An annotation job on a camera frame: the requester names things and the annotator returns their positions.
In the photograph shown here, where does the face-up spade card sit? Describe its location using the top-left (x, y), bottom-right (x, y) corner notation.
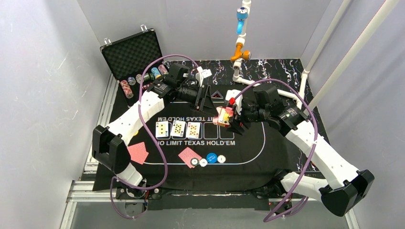
top-left (155, 121), bottom-right (170, 138)
top-left (171, 120), bottom-right (186, 137)

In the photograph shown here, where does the white grey poker chip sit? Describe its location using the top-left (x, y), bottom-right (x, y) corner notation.
top-left (217, 155), bottom-right (226, 164)

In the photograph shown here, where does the black aluminium chip case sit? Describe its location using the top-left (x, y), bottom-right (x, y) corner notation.
top-left (100, 28), bottom-right (162, 106)

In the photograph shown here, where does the blue chip stack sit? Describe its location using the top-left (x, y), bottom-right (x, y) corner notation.
top-left (151, 67), bottom-right (162, 79)

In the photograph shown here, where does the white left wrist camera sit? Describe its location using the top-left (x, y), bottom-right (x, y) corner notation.
top-left (195, 66), bottom-right (212, 87)

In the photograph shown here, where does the black poker table mat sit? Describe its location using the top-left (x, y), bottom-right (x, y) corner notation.
top-left (92, 84), bottom-right (304, 192)

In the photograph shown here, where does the triangular all-in button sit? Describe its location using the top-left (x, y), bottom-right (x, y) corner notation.
top-left (211, 90), bottom-right (223, 99)

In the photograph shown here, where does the red backed playing card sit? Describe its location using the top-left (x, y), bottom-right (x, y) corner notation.
top-left (178, 147), bottom-right (202, 168)

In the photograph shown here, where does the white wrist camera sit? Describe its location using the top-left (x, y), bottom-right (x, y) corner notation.
top-left (195, 66), bottom-right (212, 87)
top-left (225, 89), bottom-right (243, 114)

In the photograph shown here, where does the pink green chip stack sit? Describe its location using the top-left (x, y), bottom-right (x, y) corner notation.
top-left (158, 64), bottom-right (169, 75)

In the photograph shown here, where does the face-up diamond card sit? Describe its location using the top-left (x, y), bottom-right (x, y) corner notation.
top-left (186, 122), bottom-right (201, 139)

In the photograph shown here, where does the blue small blind button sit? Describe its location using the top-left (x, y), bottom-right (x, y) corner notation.
top-left (206, 152), bottom-right (218, 164)

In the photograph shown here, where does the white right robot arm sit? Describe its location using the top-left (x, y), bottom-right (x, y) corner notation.
top-left (224, 83), bottom-right (375, 217)

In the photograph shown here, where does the red playing card box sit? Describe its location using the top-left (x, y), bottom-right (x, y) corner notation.
top-left (216, 106), bottom-right (234, 127)

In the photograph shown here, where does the white pvc pipe frame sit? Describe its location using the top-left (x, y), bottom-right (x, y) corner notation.
top-left (232, 0), bottom-right (399, 98)

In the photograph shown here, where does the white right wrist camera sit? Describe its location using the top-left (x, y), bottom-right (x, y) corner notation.
top-left (225, 89), bottom-right (243, 114)

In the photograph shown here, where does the red poker chip stack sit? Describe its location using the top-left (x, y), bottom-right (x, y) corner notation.
top-left (120, 80), bottom-right (134, 99)

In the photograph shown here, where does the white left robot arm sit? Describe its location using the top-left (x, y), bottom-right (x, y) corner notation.
top-left (92, 63), bottom-right (216, 190)

